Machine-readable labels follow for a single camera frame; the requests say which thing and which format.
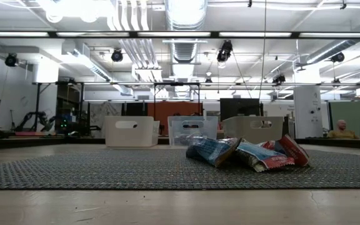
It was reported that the green blue granola bar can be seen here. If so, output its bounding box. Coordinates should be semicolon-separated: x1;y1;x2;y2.
175;133;206;146

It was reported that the blue granola bar orange end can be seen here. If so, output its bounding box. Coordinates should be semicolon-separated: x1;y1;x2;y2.
185;136;243;168

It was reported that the red chewy granola bar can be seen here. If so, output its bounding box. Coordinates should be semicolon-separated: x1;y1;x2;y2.
259;133;311;167

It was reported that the orange partition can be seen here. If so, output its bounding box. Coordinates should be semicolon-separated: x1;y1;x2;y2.
147;101;203;136

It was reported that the clear plastic bin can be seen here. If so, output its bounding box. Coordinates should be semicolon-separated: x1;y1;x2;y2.
167;116;219;147

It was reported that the white plastic bin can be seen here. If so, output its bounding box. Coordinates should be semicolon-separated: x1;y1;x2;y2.
104;116;161;148

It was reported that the grey plastic bin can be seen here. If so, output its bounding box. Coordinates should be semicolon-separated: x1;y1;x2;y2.
222;116;284;145

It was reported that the overhead LED light bar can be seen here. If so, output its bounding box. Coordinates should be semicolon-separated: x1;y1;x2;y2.
0;30;360;40

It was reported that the dark grey woven mat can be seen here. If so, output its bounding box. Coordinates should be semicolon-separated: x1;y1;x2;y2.
0;148;360;191

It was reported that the white square pillar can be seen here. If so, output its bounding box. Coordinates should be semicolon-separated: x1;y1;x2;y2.
293;67;322;139

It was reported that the person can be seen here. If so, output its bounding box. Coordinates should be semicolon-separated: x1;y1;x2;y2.
326;119;360;140

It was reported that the silver ventilation duct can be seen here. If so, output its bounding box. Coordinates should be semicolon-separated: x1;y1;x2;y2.
164;0;209;63

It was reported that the black metal rig frame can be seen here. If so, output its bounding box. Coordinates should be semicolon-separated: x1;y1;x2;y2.
31;81;87;137

